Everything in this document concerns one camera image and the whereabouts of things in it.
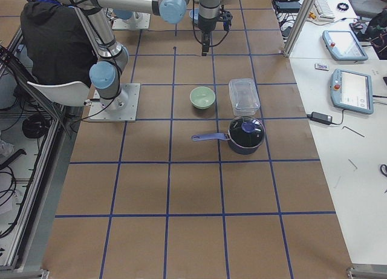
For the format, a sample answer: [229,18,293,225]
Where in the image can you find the person in black jacket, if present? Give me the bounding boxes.
[20,0,97,87]

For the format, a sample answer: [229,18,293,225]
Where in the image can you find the black allen key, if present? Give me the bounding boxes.
[342,126,365,138]

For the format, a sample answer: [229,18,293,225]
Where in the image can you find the lower teach pendant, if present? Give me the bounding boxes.
[330,69,374,114]

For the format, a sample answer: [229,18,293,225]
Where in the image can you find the white keyboard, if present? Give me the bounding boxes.
[312,0,336,21]

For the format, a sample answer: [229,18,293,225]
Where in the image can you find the black cable coil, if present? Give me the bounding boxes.
[21,111,55,140]

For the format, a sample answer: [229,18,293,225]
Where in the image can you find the black power adapter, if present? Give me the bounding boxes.
[307,111,333,125]

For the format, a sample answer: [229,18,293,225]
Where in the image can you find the upper teach pendant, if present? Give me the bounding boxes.
[322,30,368,61]

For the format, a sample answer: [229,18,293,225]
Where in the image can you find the clear plastic container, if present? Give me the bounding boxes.
[229,78,261,116]

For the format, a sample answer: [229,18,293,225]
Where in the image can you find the green bowl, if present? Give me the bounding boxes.
[189,87,216,110]

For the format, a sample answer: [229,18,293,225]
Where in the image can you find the dark blue saucepan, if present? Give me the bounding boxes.
[191,116,265,155]

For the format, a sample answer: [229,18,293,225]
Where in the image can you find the aluminium frame post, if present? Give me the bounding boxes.
[283,0,315,57]

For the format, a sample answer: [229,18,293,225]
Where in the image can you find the teach pendant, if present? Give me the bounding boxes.
[330,69,374,114]
[322,30,368,61]

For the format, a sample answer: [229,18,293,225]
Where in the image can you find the white chair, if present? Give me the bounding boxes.
[27,81,89,107]

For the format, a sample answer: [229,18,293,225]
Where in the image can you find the black power brick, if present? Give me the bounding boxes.
[273,2,301,13]

